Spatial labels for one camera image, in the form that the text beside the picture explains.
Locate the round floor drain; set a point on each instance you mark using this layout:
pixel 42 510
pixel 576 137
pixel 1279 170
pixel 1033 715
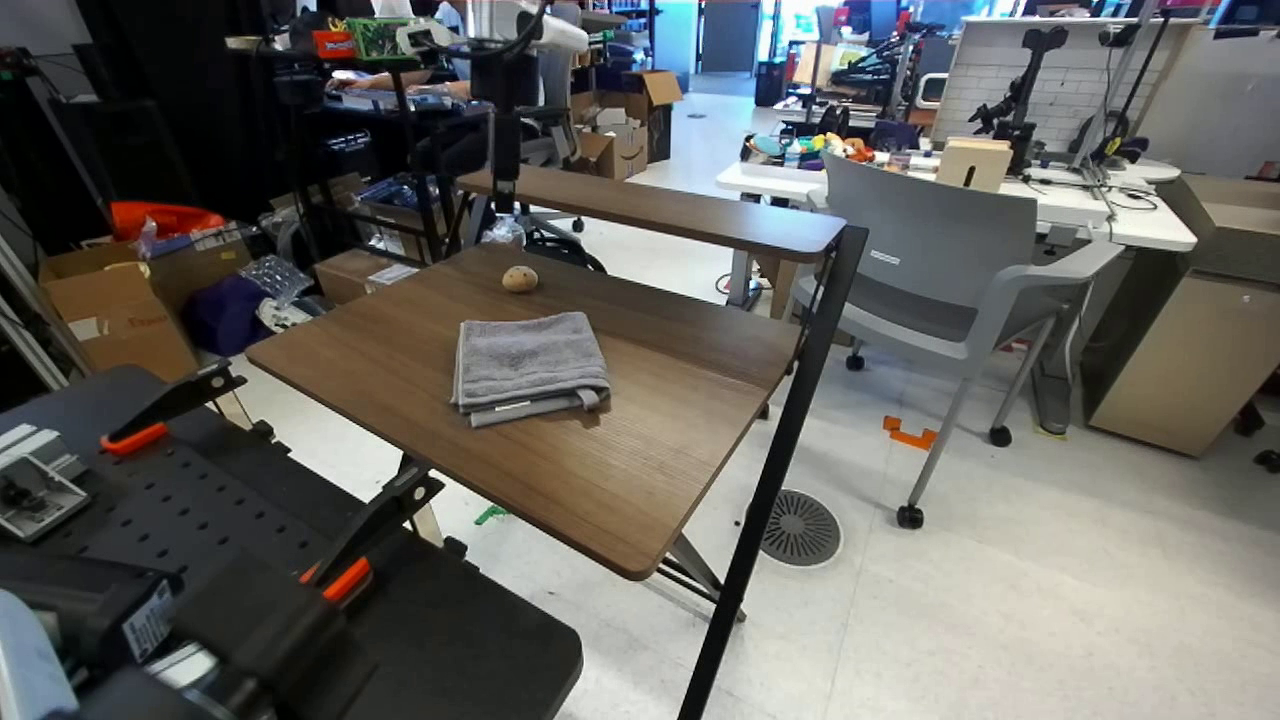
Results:
pixel 801 530

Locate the colourful toy clutter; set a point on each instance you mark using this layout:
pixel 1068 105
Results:
pixel 826 146

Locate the white table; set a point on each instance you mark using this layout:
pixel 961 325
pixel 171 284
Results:
pixel 1065 203

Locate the white printed card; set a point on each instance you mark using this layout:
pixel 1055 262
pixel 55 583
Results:
pixel 42 502

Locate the beige cabinet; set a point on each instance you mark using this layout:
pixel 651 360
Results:
pixel 1184 360

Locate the light blue cloth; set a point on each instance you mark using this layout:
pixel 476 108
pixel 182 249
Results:
pixel 24 665

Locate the grey plastic chair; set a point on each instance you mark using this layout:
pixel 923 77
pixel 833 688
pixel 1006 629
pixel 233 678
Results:
pixel 923 244

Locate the small cardboard box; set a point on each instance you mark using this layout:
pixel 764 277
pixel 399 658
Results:
pixel 973 161

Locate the black tripod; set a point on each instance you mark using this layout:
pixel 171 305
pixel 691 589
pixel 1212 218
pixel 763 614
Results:
pixel 1115 133

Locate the open cardboard carton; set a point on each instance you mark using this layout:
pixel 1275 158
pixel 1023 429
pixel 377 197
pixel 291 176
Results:
pixel 624 146

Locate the orange red plastic bag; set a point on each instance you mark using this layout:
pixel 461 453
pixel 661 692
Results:
pixel 164 218

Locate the black perforated cart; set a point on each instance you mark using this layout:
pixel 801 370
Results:
pixel 201 533

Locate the navy blue bag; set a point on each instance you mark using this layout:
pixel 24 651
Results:
pixel 223 315

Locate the grey towel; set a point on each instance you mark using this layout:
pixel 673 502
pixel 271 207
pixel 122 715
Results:
pixel 527 360

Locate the orange plastic bracket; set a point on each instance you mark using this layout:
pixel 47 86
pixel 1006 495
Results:
pixel 910 435

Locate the flat brown cardboard box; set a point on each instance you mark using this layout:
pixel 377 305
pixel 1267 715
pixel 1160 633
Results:
pixel 355 270

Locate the light grey partition panel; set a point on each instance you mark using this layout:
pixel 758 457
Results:
pixel 1104 83

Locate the black chair base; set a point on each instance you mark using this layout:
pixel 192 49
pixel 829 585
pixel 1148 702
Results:
pixel 564 249

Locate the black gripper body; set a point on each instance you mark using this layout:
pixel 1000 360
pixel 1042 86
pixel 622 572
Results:
pixel 500 83

